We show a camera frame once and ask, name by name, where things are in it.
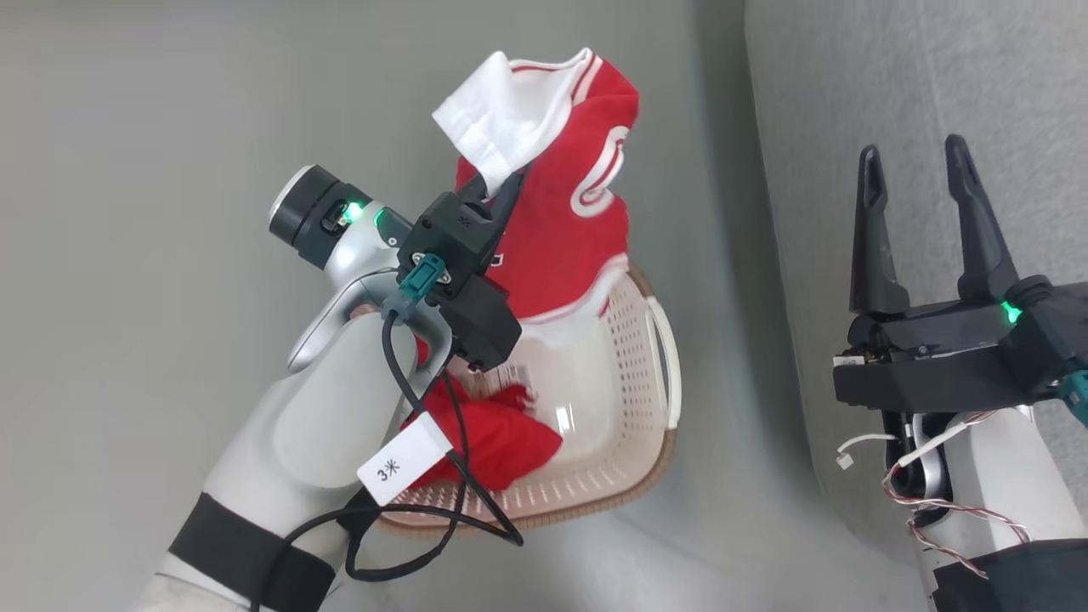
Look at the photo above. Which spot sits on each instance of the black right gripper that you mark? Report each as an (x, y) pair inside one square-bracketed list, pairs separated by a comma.
[(926, 374)]

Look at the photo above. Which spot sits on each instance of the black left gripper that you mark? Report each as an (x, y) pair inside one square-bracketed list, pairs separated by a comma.
[(484, 327)]

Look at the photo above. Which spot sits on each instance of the red and white jersey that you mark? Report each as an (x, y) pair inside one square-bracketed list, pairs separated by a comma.
[(552, 229)]

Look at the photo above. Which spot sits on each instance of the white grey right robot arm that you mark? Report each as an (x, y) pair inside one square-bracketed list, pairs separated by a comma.
[(994, 484)]

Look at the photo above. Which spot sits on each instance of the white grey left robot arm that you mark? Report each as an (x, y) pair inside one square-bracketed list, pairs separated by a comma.
[(314, 425)]

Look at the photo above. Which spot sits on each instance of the cream perforated laundry basket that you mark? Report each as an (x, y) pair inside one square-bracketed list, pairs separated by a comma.
[(612, 408)]

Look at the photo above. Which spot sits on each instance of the grey fabric sofa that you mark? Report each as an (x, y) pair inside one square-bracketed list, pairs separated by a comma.
[(935, 85)]

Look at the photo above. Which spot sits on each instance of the barcode sticker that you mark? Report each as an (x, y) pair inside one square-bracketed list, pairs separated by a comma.
[(517, 381)]

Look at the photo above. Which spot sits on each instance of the plain red garment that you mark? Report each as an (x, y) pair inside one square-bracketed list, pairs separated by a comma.
[(501, 442)]

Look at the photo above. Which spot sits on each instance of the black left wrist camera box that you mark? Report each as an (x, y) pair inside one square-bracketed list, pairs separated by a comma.
[(455, 234)]

